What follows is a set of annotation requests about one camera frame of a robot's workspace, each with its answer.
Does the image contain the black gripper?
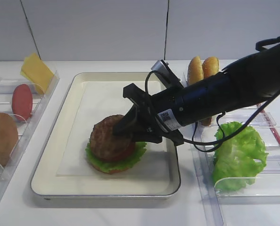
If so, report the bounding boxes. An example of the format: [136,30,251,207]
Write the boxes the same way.
[113,83,184,145]

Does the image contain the brown meat patty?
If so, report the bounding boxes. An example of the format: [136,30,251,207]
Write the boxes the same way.
[200,117,212,126]
[90,114,132,162]

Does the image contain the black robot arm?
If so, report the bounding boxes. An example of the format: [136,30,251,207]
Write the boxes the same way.
[113,37,280,146]

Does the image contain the green lettuce on bun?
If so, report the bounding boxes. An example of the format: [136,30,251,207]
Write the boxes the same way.
[85,142,147,170]

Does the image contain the red tomato slice on burger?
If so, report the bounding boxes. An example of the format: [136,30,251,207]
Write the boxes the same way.
[112,142,135,161]

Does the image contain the loose green lettuce leaf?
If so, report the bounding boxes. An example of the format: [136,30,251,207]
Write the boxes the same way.
[212,126,268,192]

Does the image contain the red tomato slice in rack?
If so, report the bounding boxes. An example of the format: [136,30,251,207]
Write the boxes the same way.
[12,84,33,121]

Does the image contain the yellow cheese slices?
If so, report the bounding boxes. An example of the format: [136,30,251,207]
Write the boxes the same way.
[20,53,54,95]

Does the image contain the bottom bun on tray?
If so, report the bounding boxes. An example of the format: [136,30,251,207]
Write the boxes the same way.
[91,163,129,175]

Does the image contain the white paper tray liner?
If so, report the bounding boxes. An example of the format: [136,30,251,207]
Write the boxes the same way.
[57,81,169,179]

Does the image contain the left top bun in rack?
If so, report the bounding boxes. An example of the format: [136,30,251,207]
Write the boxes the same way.
[188,56,204,86]

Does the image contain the cream metal baking tray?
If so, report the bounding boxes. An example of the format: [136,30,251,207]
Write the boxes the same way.
[31,72,181,199]

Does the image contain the right top bun in rack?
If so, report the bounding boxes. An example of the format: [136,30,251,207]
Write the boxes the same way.
[202,56,219,79]

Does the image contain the brown bun in left rack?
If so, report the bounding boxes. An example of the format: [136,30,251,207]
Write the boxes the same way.
[0,113,18,167]

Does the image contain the left clear acrylic rack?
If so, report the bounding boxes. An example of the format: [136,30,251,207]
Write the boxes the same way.
[0,61,59,201]

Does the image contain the clear acrylic rack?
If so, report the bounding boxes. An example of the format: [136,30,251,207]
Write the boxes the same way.
[184,96,280,226]
[0,61,59,201]

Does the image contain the right clear acrylic rack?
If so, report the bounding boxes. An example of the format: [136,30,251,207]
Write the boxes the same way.
[184,96,280,226]

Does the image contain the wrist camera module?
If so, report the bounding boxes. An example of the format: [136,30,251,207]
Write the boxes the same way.
[151,60,183,89]

